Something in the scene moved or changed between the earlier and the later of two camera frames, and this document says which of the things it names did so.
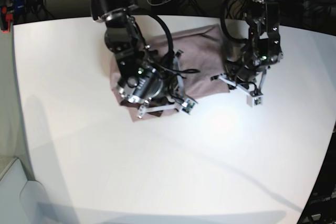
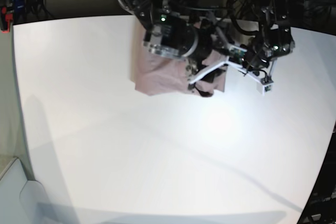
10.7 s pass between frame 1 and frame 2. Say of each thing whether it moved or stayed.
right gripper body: moved
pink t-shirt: moved
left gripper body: moved
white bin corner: stayed
